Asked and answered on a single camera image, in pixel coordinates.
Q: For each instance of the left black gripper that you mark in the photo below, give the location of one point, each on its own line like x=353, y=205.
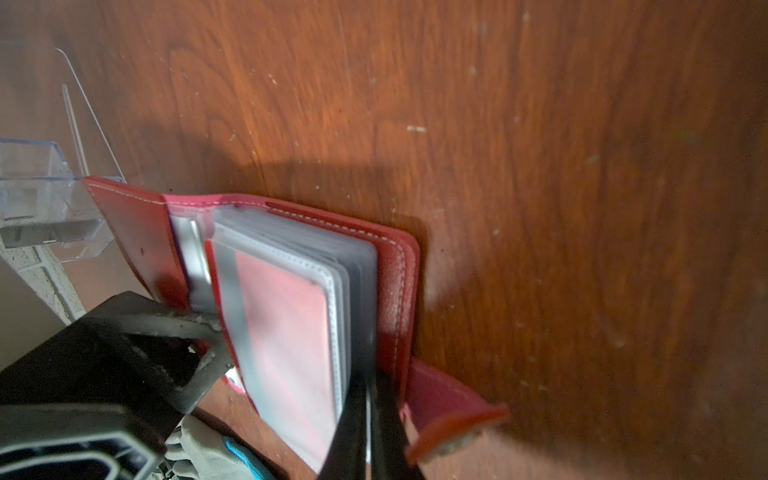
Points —
x=99, y=399

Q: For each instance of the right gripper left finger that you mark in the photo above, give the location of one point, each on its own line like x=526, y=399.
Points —
x=346, y=458

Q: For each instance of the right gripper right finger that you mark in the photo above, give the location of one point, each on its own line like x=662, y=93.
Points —
x=388, y=437

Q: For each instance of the red leather card holder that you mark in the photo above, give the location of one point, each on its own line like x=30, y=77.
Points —
x=446, y=413

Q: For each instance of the clear acrylic card organizer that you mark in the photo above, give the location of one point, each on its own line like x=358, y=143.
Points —
x=51, y=140

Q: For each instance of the red card in holder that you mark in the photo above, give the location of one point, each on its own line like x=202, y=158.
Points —
x=289, y=375

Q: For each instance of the grey blue work glove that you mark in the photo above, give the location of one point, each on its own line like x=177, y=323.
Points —
x=196, y=451

